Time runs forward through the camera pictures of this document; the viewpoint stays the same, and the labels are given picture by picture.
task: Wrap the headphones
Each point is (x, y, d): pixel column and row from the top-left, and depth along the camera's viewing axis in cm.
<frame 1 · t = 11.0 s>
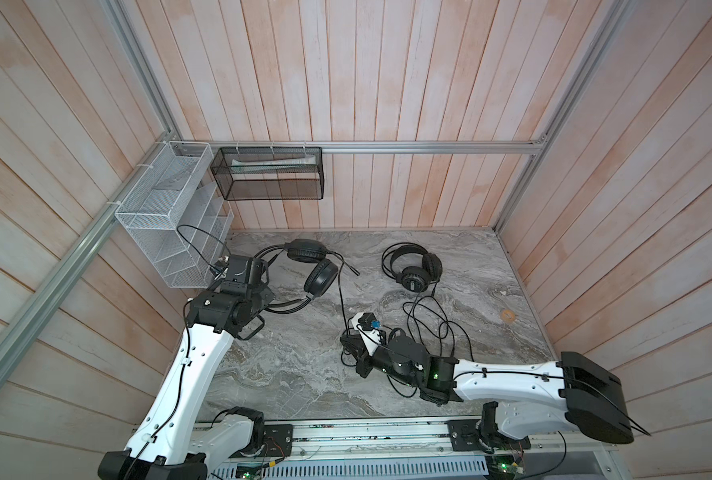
left hand: (264, 301, 73), fingers closed
right hand: (344, 339, 72), fingers closed
small black wired headphones: (412, 266, 104), point 6 cm above the table
large black gaming headset: (320, 275, 70), point 32 cm above the table

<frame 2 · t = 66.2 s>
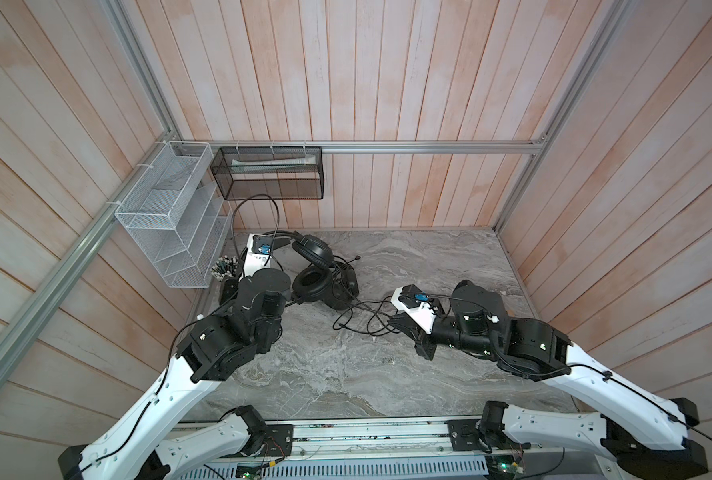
left hand: (242, 269, 60), fingers closed
right hand: (393, 319, 60), fingers closed
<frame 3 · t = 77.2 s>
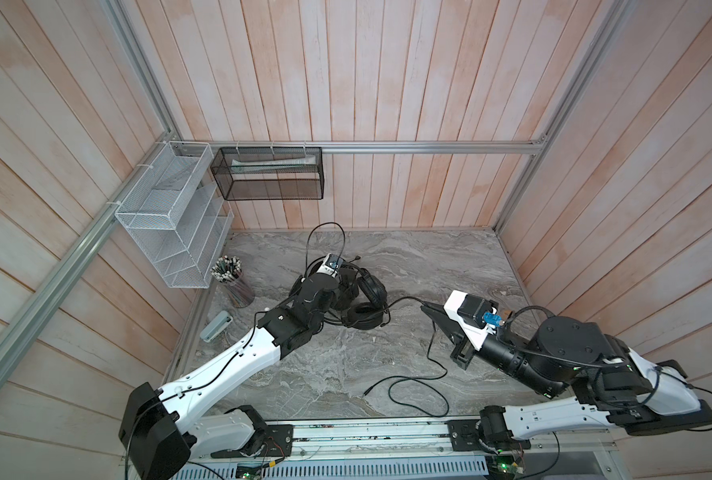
left hand: (316, 279, 77), fingers closed
right hand: (429, 307, 48), fingers closed
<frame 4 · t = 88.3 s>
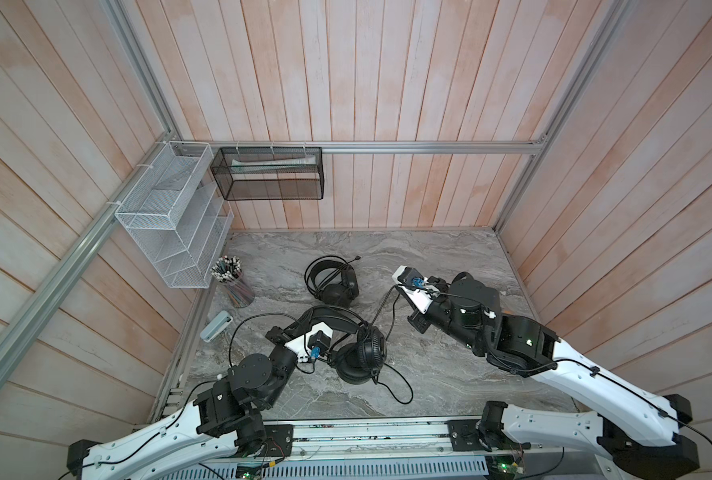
left hand: (309, 314, 65), fingers closed
right hand: (402, 284, 62), fingers closed
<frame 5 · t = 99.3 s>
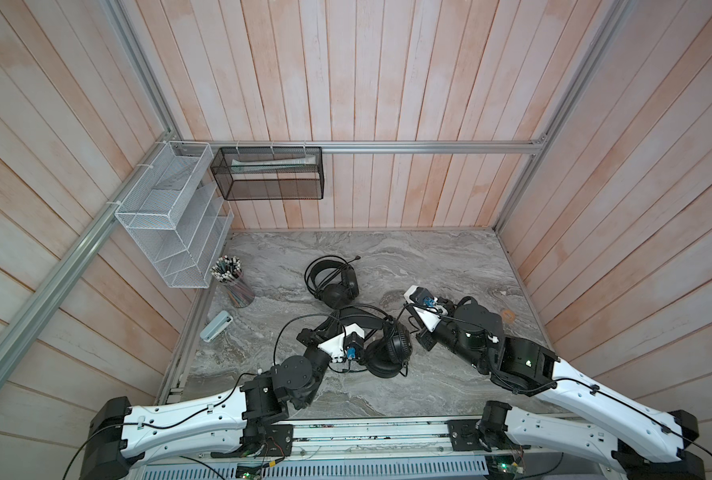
left hand: (336, 316, 67), fingers closed
right hand: (411, 302, 66), fingers closed
small black wired headphones: (390, 354, 67), point 22 cm above the table
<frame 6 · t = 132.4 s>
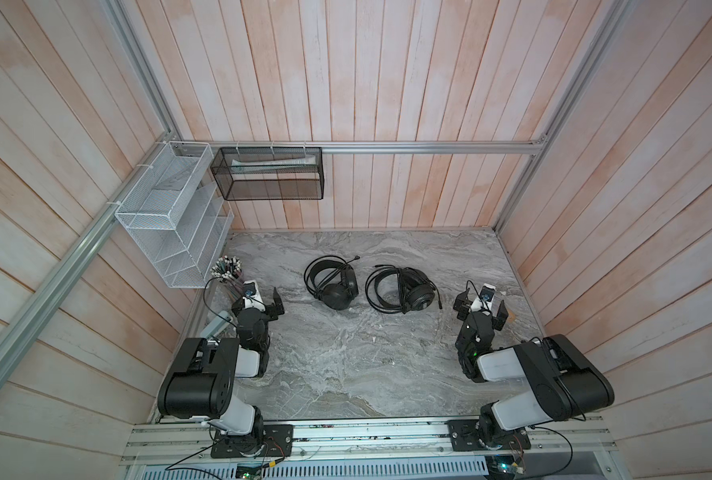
left hand: (264, 294, 91), fingers open
right hand: (487, 294, 87), fingers open
small black wired headphones: (416, 291, 94), point 9 cm above the table
